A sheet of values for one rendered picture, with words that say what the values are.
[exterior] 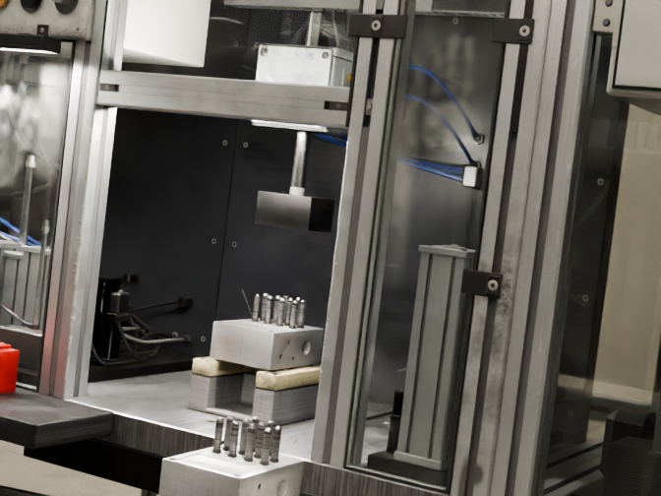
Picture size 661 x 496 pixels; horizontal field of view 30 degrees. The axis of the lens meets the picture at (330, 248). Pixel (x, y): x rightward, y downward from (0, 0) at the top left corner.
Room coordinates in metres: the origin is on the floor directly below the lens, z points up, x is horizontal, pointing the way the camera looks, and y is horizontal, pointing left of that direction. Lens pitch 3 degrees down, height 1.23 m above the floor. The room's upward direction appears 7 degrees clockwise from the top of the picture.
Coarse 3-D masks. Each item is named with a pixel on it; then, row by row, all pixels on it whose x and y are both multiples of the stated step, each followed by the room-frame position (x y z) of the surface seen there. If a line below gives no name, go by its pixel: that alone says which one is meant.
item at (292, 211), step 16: (304, 144) 1.65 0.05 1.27; (304, 160) 1.66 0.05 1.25; (304, 176) 1.66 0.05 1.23; (272, 192) 1.66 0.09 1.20; (304, 192) 1.66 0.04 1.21; (272, 208) 1.65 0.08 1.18; (288, 208) 1.63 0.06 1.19; (304, 208) 1.62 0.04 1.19; (320, 208) 1.64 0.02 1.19; (272, 224) 1.64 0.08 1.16; (288, 224) 1.63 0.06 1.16; (304, 224) 1.62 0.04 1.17; (320, 224) 1.64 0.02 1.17
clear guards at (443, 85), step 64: (128, 0) 1.56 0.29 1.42; (192, 0) 1.51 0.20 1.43; (256, 0) 1.46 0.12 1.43; (320, 0) 1.42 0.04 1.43; (448, 0) 1.34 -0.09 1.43; (0, 64) 1.66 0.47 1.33; (64, 64) 1.60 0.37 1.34; (128, 64) 1.55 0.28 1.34; (192, 64) 1.50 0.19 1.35; (256, 64) 1.46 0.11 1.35; (320, 64) 1.41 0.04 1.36; (448, 64) 1.33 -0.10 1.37; (0, 128) 1.65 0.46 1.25; (64, 128) 1.60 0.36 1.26; (384, 128) 1.37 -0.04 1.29; (448, 128) 1.33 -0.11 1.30; (0, 192) 1.65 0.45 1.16; (384, 192) 1.36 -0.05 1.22; (448, 192) 1.33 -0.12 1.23; (0, 256) 1.64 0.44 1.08; (384, 256) 1.36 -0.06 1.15; (448, 256) 1.32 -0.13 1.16; (0, 320) 1.63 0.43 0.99; (384, 320) 1.35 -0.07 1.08; (448, 320) 1.32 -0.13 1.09; (384, 384) 1.35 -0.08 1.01; (448, 384) 1.31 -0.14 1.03; (384, 448) 1.34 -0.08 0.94; (448, 448) 1.31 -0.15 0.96
